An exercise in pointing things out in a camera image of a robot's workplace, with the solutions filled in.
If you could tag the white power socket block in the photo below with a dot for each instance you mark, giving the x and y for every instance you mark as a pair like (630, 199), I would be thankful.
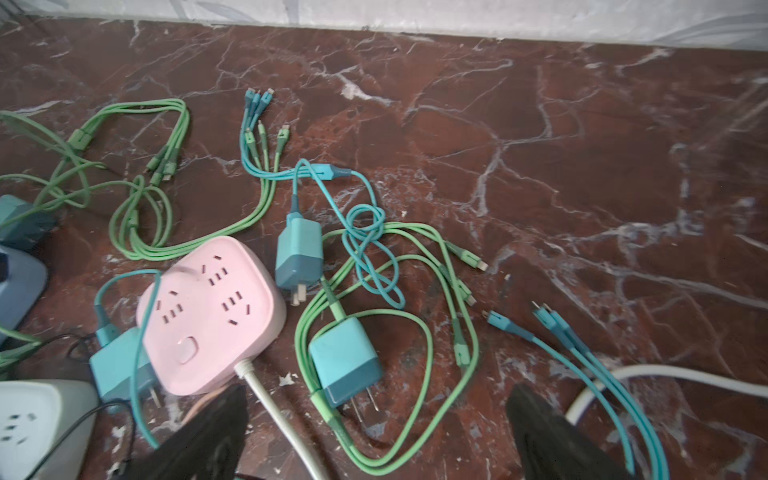
(34, 415)

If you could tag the green charger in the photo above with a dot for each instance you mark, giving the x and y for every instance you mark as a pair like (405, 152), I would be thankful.
(22, 225)

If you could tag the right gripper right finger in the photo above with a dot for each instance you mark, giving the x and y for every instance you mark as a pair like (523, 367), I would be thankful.
(550, 447)

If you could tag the teal charger plug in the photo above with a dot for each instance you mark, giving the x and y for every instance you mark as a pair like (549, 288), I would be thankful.
(112, 364)
(299, 261)

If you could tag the teal chargers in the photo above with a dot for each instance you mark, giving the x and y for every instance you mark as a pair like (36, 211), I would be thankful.
(346, 364)

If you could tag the pink power socket block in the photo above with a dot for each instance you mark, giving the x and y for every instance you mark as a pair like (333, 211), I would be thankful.
(216, 306)

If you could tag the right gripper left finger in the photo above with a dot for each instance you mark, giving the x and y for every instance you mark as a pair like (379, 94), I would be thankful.
(208, 447)

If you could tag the blue power socket block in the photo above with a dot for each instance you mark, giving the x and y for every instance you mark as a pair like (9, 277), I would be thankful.
(23, 279)

